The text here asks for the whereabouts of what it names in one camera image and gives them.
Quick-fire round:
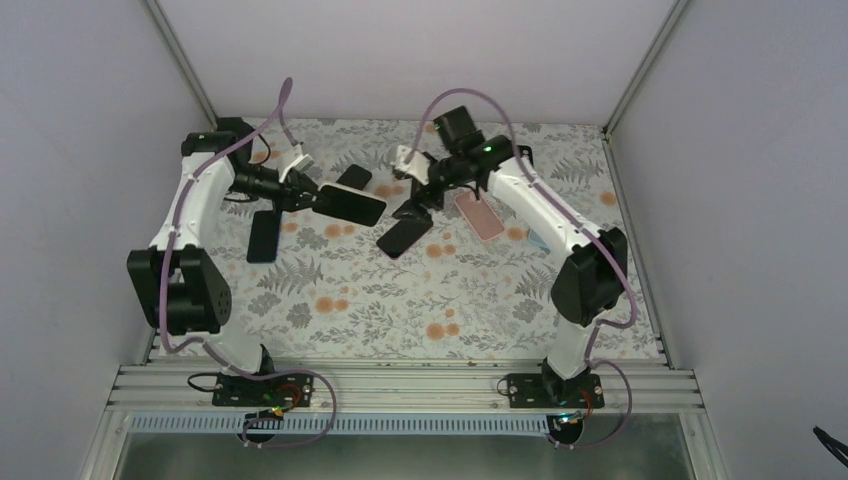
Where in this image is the black phone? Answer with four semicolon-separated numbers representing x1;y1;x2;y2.
376;218;433;260

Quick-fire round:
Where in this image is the pink phone case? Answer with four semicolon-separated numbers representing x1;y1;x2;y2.
454;191;505;242

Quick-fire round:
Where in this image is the blue smartphone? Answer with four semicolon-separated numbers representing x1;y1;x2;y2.
246;210;282;264

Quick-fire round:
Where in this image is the light blue phone case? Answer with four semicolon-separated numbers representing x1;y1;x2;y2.
527;229;549;251

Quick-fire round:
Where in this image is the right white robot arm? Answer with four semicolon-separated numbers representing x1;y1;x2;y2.
391;107;635;407

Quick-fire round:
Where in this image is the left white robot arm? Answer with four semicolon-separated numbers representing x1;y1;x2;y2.
126;117;317;405

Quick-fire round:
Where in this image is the floral patterned mat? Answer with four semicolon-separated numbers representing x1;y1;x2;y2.
205;119;661;361

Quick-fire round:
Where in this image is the black object at corner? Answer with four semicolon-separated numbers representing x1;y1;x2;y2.
812;426;848;467

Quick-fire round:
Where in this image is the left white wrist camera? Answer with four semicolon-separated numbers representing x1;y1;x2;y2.
277;147;314;184

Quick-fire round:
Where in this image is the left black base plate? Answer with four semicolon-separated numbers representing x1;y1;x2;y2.
211;373;315;409

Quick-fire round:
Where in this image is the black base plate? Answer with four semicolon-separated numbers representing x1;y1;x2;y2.
211;373;315;409
504;372;606;409

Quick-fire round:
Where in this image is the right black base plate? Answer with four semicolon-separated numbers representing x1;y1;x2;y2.
504;372;606;409

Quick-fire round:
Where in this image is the aluminium rail frame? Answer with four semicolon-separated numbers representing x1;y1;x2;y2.
107;359;705;414

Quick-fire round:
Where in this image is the perforated cable duct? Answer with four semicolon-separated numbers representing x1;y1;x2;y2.
127;412;549;436

